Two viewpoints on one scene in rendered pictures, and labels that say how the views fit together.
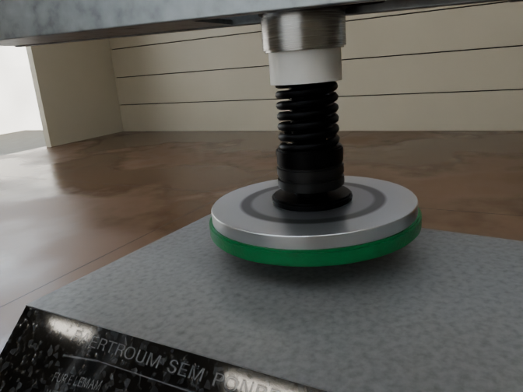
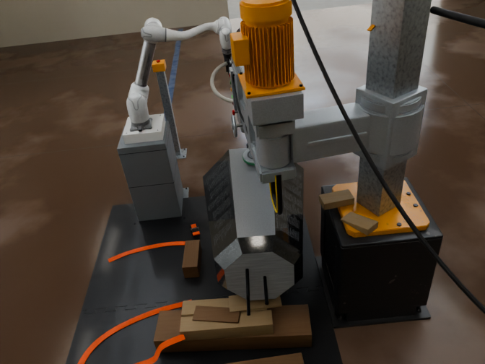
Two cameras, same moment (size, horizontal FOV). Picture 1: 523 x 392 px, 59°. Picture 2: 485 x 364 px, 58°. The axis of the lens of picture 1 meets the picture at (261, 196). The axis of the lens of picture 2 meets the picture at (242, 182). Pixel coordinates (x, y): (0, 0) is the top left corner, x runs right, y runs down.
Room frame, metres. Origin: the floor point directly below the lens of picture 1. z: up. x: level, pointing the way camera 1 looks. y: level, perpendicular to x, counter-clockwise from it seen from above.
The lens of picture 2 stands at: (-1.00, -2.30, 2.58)
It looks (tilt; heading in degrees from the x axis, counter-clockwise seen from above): 36 degrees down; 60
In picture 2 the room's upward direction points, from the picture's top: 6 degrees counter-clockwise
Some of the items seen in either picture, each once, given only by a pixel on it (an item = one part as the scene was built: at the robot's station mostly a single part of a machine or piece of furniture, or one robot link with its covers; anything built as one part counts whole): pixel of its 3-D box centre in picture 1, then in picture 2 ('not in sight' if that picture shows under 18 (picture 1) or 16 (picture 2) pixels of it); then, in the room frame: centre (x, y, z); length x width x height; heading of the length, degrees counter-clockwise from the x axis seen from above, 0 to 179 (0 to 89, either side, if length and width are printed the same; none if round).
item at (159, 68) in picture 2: not in sight; (168, 110); (0.55, 1.71, 0.54); 0.20 x 0.20 x 1.09; 59
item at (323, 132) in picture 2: not in sight; (353, 127); (0.60, -0.83, 1.36); 0.74 x 0.34 x 0.25; 157
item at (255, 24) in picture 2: not in sight; (264, 42); (0.17, -0.64, 1.90); 0.31 x 0.28 x 0.40; 155
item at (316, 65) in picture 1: (304, 63); not in sight; (0.47, -0.05, 1.02); 0.07 x 0.07 x 0.04
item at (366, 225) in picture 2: not in sight; (359, 220); (0.55, -0.96, 0.80); 0.20 x 0.10 x 0.05; 96
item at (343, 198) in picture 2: not in sight; (336, 199); (0.59, -0.73, 0.81); 0.20 x 0.10 x 0.05; 157
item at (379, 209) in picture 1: (312, 204); (258, 154); (0.47, -0.05, 0.87); 0.21 x 0.21 x 0.01
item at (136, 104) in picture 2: not in sight; (137, 106); (0.00, 0.98, 1.05); 0.18 x 0.16 x 0.22; 66
